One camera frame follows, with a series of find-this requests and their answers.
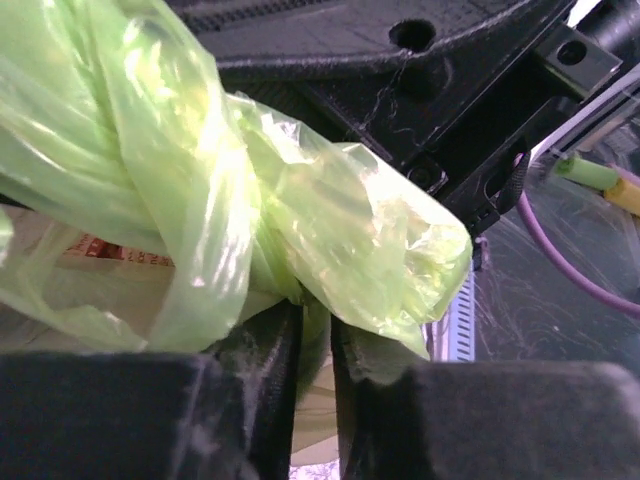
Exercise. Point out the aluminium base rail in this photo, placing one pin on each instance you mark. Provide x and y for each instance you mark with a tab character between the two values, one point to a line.
452	339

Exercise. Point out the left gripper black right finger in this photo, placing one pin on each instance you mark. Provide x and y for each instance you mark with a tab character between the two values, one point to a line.
400	416

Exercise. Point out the green plastic trash bag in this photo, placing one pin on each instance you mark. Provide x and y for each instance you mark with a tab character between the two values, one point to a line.
114	123

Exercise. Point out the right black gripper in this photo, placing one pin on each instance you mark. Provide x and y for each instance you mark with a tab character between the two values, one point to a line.
481	82

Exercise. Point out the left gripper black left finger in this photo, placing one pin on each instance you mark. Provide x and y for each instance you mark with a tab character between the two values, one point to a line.
223	414

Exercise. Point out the yellow bag roll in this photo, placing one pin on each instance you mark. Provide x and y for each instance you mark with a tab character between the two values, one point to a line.
624	194

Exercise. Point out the green bag roll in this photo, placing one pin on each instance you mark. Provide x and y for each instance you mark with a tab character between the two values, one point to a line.
587	173

